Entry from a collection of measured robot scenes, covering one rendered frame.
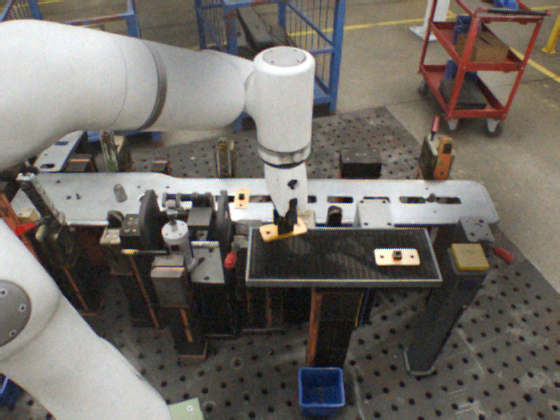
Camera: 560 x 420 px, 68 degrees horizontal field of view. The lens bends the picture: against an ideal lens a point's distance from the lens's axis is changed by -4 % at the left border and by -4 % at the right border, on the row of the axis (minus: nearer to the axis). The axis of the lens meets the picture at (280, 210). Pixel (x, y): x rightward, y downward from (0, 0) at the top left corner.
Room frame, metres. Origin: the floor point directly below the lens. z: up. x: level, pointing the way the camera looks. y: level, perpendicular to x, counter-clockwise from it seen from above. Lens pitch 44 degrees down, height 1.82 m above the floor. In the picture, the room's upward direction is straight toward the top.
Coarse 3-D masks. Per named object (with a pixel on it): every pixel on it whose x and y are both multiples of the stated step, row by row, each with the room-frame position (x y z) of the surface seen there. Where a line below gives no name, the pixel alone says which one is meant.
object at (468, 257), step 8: (456, 248) 0.57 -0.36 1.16; (464, 248) 0.57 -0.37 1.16; (472, 248) 0.57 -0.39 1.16; (480, 248) 0.57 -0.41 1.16; (456, 256) 0.55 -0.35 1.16; (464, 256) 0.54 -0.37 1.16; (472, 256) 0.54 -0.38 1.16; (480, 256) 0.54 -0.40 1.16; (464, 264) 0.52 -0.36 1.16; (472, 264) 0.52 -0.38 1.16; (480, 264) 0.52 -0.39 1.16
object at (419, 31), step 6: (432, 0) 4.58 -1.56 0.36; (438, 0) 4.51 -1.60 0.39; (444, 0) 4.54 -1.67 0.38; (438, 6) 4.52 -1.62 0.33; (444, 6) 4.54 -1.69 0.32; (426, 12) 4.64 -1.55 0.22; (438, 12) 4.52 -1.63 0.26; (444, 12) 4.55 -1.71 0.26; (426, 18) 4.63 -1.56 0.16; (438, 18) 4.53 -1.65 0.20; (444, 18) 4.55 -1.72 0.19; (426, 24) 4.58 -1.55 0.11; (414, 30) 4.65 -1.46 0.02; (420, 30) 4.56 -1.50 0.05; (426, 30) 4.58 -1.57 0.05; (420, 36) 4.50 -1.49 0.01; (432, 36) 4.49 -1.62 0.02
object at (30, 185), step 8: (32, 168) 0.76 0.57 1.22; (24, 176) 0.74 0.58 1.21; (32, 176) 0.73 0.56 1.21; (24, 184) 0.71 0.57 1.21; (32, 184) 0.72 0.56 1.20; (40, 184) 0.74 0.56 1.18; (32, 192) 0.72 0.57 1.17; (40, 192) 0.73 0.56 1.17; (32, 200) 0.73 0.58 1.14; (40, 200) 0.73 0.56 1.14; (48, 200) 0.74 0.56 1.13; (40, 208) 0.73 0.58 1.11; (48, 208) 0.73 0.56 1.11; (56, 208) 0.76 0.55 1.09; (56, 216) 0.74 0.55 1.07; (48, 224) 0.74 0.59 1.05
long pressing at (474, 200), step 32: (64, 192) 0.92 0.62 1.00; (96, 192) 0.91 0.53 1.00; (128, 192) 0.91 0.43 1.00; (160, 192) 0.91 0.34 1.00; (256, 192) 0.91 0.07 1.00; (320, 192) 0.91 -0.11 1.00; (352, 192) 0.91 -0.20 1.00; (384, 192) 0.91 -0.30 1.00; (416, 192) 0.91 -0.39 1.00; (448, 192) 0.91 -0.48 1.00; (480, 192) 0.92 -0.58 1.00; (96, 224) 0.79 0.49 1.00; (320, 224) 0.79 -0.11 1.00; (352, 224) 0.79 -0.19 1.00; (416, 224) 0.79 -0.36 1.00; (448, 224) 0.79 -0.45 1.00
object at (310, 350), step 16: (320, 288) 0.51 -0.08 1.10; (336, 288) 0.51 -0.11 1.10; (352, 288) 0.51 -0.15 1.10; (320, 304) 0.52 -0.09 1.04; (336, 304) 0.52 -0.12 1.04; (352, 304) 0.51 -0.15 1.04; (320, 320) 0.52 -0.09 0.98; (336, 320) 0.52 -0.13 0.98; (352, 320) 0.51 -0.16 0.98; (320, 336) 0.52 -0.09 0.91; (336, 336) 0.51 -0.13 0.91; (320, 352) 0.52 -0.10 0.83; (336, 352) 0.51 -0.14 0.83
